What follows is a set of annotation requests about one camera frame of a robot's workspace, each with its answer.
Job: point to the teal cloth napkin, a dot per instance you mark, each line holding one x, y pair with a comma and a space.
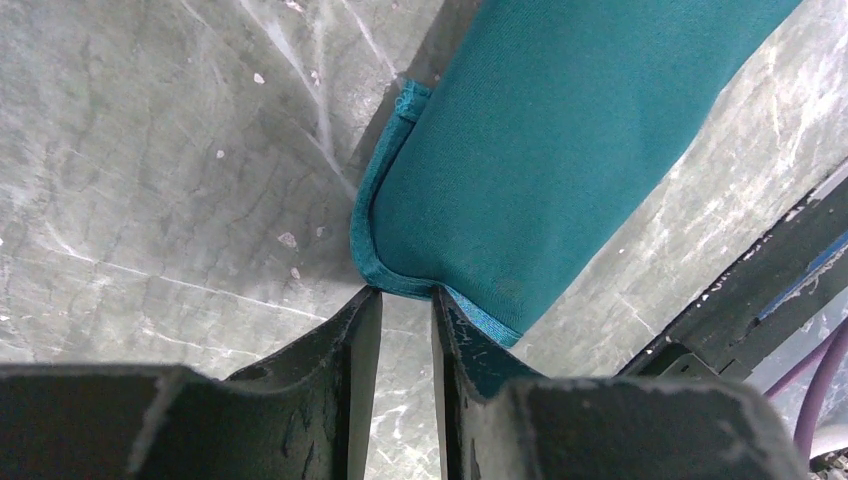
552, 124

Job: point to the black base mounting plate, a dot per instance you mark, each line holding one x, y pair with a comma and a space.
786, 277

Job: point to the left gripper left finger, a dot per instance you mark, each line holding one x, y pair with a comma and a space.
303, 412

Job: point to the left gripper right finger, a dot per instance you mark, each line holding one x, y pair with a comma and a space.
498, 418

